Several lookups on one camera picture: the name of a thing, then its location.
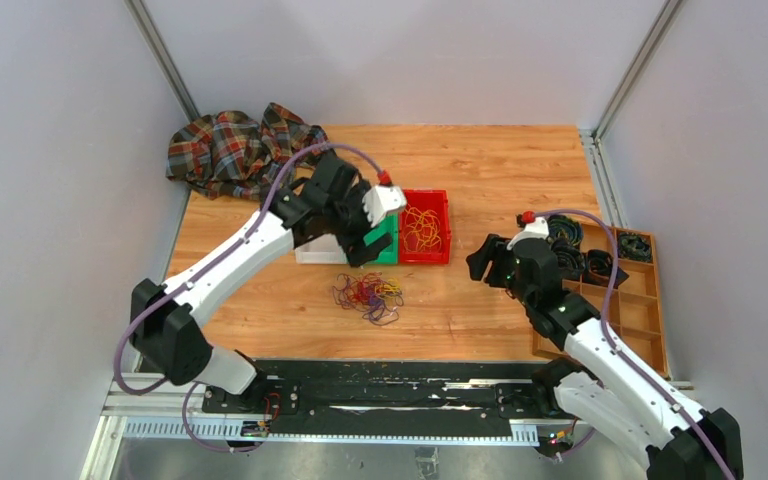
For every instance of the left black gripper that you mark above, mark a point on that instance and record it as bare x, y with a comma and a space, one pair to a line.
355, 199

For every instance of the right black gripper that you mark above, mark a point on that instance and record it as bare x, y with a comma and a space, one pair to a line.
480, 260

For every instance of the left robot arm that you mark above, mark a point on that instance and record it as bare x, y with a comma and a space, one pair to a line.
167, 318

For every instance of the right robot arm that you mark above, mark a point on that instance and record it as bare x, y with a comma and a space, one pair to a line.
601, 380

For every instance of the white plastic bin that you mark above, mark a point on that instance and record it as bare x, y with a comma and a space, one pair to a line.
322, 250

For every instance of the green plastic bin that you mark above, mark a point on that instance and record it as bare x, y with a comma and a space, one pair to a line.
390, 254

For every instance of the red plastic bin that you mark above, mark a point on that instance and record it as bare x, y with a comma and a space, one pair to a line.
424, 228

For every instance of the black coiled item upper left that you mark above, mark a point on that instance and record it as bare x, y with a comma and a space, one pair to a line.
566, 228

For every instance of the black coiled item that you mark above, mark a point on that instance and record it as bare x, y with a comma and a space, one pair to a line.
571, 260
566, 228
635, 247
598, 267

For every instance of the black coiled item lower left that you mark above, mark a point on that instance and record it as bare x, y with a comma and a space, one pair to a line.
571, 260

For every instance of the black coiled item centre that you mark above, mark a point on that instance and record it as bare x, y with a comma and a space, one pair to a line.
598, 267

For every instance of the black coiled item far right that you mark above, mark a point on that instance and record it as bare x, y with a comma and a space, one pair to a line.
635, 247

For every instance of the wooden compartment tray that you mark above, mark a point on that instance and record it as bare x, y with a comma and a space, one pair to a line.
635, 309

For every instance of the plaid cloth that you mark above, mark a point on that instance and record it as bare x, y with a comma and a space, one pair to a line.
232, 154

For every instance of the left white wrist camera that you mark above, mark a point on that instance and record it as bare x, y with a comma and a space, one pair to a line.
380, 202

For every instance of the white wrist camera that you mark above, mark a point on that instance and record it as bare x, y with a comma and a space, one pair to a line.
537, 229
380, 202

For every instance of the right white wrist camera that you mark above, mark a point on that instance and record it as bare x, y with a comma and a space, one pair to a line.
537, 229

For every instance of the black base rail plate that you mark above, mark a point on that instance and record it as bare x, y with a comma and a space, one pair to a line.
388, 398

